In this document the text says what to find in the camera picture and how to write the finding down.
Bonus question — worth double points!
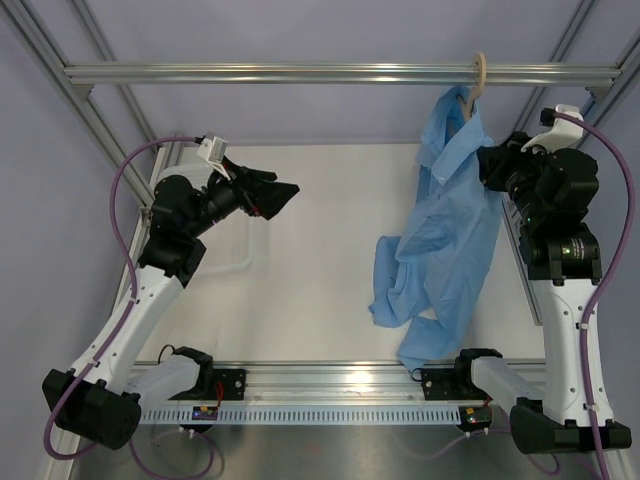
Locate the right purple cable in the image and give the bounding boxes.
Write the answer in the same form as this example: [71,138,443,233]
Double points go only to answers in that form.
[549,112,637,480]

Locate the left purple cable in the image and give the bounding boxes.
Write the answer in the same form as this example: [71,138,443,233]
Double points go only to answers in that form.
[42,134,206,460]

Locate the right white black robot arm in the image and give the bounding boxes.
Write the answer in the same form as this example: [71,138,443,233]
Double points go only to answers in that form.
[452,131,632,454]

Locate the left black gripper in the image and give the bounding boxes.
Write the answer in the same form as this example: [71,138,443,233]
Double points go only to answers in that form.
[186,156,298,238]

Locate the light blue shirt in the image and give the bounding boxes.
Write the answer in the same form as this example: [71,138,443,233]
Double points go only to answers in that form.
[369,87,502,371]

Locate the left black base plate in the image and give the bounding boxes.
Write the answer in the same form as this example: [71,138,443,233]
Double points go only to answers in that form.
[184,368,247,401]

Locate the white slotted cable duct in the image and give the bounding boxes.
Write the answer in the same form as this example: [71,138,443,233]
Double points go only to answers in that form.
[140,405,461,426]

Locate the aluminium front rail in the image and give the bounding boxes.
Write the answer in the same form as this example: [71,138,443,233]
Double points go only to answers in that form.
[63,363,609,404]

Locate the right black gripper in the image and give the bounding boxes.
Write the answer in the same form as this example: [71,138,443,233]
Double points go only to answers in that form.
[476,132,555,226]

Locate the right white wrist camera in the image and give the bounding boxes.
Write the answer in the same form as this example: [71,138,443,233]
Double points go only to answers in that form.
[521,104,584,154]

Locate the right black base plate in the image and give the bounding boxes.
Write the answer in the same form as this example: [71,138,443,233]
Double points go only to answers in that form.
[410,368,475,401]

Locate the purple cable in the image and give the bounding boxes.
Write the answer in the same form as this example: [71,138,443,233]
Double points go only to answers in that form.
[42,134,206,460]
[549,112,637,480]

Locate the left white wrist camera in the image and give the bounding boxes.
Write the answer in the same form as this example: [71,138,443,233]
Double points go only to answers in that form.
[196,135,230,179]

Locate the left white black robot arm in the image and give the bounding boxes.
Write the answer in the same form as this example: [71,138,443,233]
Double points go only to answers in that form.
[42,159,300,459]

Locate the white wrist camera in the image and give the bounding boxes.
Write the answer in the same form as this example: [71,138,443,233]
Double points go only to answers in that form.
[521,104,584,154]
[196,135,230,179]

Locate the beige wooden hanger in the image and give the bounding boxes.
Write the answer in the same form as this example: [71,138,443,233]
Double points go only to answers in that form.
[458,51,488,122]

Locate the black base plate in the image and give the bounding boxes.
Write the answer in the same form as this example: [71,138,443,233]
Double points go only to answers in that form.
[410,368,475,401]
[184,368,247,401]

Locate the aluminium top crossbar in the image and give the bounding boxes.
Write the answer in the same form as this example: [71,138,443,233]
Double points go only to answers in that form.
[63,62,621,86]

